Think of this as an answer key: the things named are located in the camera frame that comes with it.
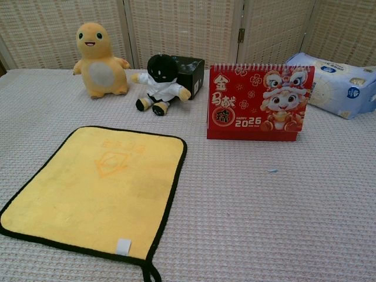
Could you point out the yellow towel with black trim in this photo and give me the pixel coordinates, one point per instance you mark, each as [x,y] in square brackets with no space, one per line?
[88,199]

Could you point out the black-headed plush doll white robe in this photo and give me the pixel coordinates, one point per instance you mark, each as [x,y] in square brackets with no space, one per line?
[161,85]

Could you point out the black cardboard box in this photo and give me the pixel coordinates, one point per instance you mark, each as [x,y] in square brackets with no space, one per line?
[192,76]

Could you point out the red 2026 desk calendar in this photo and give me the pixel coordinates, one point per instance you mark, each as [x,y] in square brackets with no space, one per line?
[255,102]

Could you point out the small pale blue paper scrap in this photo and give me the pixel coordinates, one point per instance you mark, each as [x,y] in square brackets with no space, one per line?
[273,170]

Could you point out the pink waffle weave tablecloth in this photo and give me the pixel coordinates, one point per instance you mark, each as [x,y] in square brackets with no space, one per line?
[264,211]

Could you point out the woven beige folding screen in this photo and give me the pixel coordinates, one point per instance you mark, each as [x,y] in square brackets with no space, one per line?
[188,29]

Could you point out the brass screen hinge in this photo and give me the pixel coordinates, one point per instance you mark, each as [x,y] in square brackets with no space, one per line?
[241,35]

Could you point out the orange dinosaur plush toy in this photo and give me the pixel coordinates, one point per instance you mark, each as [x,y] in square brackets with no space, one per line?
[98,63]

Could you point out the blue tissue pack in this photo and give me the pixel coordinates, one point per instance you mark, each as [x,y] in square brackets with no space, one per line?
[337,85]

